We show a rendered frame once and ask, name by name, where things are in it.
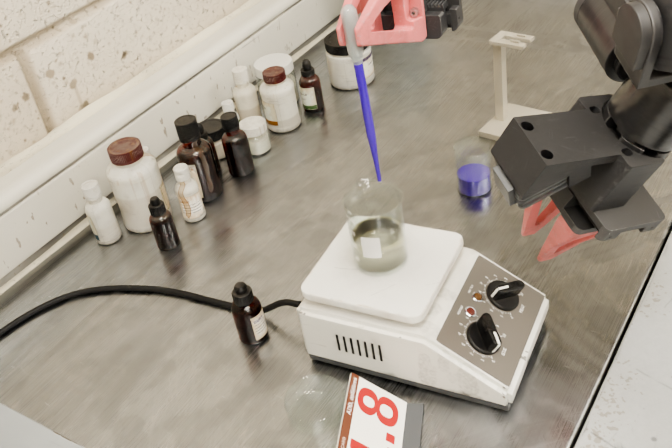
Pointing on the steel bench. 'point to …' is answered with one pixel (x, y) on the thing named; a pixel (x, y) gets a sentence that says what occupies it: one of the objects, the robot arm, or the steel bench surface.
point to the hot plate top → (407, 282)
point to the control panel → (508, 353)
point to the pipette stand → (505, 85)
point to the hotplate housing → (411, 344)
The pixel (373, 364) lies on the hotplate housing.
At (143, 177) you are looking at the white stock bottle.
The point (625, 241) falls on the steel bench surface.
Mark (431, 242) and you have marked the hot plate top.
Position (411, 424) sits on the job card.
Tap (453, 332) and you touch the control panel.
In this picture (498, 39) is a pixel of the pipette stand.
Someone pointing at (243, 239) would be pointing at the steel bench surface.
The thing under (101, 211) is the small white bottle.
